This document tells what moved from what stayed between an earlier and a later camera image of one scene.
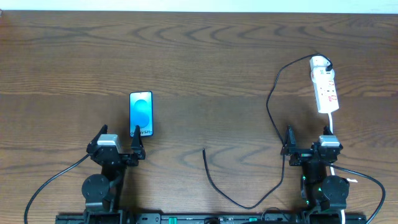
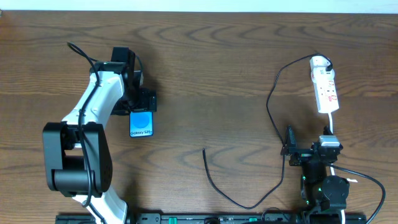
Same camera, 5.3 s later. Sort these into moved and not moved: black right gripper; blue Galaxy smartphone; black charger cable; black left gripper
Moved: black left gripper
Not moved: blue Galaxy smartphone; black right gripper; black charger cable
